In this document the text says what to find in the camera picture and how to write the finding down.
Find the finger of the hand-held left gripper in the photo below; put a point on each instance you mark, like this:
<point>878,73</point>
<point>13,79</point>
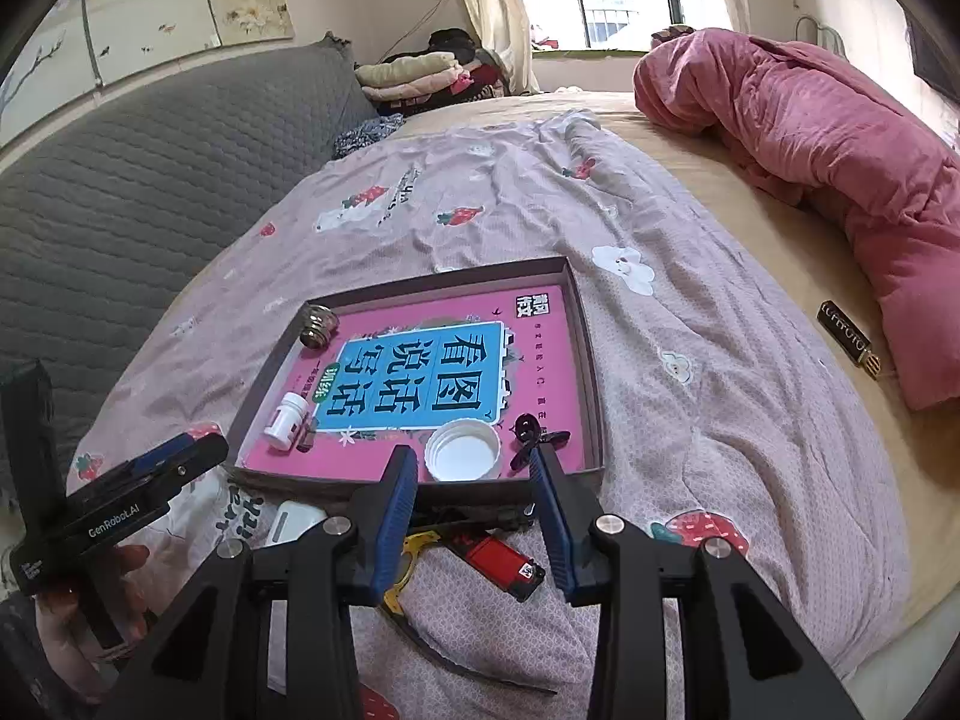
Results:
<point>195,461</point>
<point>161,454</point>

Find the pink quilt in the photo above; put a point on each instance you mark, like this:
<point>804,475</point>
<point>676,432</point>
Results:
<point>810,127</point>

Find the blue patterned cloth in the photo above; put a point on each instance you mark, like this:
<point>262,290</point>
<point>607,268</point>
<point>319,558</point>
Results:
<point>364,136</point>

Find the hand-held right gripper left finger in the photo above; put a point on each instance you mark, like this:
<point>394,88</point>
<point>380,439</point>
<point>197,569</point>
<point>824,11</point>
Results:
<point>390,532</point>

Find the beige bed sheet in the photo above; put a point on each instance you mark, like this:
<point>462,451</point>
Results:
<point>765,255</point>

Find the person's left hand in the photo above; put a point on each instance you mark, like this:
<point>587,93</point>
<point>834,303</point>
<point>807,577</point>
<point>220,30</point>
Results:
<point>60,637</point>

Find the red lighter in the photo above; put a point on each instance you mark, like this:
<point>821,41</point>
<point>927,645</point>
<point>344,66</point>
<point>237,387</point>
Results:
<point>499,559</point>

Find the gold metal knob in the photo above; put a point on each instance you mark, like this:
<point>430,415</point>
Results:
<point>319,328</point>

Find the black binder clip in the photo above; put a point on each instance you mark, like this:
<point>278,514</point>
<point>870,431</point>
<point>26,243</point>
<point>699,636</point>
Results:
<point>525,431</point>

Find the strawberry print blanket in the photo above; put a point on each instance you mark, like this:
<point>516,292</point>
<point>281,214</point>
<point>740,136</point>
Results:
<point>675,390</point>

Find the white plastic jar lid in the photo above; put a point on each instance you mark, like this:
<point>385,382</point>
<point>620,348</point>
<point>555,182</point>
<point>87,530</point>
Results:
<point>461,457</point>

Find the painted wall panel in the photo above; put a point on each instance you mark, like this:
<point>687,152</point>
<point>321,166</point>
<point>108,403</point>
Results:
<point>150,7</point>

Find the pink and blue book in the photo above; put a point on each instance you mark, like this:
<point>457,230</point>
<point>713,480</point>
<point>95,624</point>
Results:
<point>420,367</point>

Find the grey quilted headboard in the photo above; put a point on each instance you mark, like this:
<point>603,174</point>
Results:
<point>150,187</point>

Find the stack of folded clothes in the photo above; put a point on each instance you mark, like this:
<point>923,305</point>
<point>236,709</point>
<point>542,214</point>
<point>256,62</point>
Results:
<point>409,71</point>

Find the black wall television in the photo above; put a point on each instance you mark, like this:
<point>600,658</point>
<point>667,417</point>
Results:
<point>937,60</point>

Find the white earbuds case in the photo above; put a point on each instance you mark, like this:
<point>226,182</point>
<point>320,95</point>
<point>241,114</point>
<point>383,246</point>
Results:
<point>289,525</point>

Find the white pill bottle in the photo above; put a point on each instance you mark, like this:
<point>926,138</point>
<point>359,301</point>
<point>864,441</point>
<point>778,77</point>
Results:
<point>286,420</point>

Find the black and gold lipstick tube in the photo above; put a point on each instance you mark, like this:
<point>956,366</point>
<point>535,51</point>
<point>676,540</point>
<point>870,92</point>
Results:
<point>844,334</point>

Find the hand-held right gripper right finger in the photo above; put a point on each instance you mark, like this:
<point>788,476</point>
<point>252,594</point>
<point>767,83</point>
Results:
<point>559,532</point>

